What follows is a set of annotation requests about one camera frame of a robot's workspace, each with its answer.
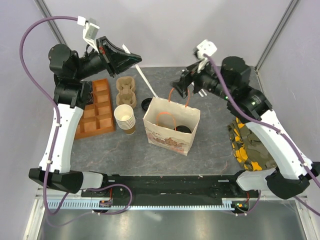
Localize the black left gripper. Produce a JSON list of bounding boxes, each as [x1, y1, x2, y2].
[[74, 36, 142, 80]]

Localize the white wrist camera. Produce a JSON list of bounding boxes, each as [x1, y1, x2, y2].
[[77, 16, 100, 52], [194, 39, 218, 74]]

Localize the orange compartment organizer tray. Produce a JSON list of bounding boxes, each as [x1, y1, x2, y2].
[[74, 78, 116, 140]]

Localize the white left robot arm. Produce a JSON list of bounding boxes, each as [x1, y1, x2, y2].
[[28, 36, 142, 197]]

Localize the camouflage yellow green cloth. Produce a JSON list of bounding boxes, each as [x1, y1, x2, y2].
[[227, 118, 277, 172]]

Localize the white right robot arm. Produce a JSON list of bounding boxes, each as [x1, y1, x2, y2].
[[170, 56, 320, 200]]

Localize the black plastic cup lid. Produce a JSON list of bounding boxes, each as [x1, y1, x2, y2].
[[174, 125, 192, 134]]

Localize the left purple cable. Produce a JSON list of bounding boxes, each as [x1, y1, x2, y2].
[[19, 15, 133, 227]]

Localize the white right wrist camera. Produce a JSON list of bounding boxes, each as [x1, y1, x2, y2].
[[194, 39, 218, 74]]

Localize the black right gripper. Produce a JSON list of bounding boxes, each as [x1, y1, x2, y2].
[[170, 54, 235, 101]]

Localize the stack of paper cups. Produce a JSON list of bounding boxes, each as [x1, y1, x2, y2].
[[113, 104, 136, 135]]

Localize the cardboard cup carrier tray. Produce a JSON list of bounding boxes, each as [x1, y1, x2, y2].
[[116, 76, 137, 109]]

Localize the white paper takeout bag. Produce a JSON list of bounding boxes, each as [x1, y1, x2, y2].
[[142, 88, 201, 156]]

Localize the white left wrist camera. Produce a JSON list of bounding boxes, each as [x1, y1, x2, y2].
[[77, 16, 100, 52]]

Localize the grey slotted cable duct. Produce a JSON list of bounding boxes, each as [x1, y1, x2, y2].
[[60, 199, 239, 211]]

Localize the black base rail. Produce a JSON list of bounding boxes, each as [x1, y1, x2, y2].
[[80, 174, 262, 201]]

